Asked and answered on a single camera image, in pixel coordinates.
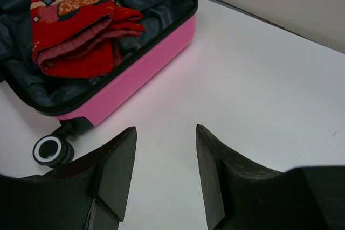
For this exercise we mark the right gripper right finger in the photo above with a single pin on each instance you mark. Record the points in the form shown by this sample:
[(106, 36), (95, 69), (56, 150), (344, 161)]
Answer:
[(239, 193)]

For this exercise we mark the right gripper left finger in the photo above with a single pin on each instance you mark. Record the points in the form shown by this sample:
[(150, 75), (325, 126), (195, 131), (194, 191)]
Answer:
[(90, 192)]

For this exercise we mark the red patterned cloth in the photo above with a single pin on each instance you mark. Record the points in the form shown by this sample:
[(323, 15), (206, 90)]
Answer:
[(78, 39)]

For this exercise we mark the pink hard-shell suitcase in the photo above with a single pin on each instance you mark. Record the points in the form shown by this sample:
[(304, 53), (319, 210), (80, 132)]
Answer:
[(81, 104)]

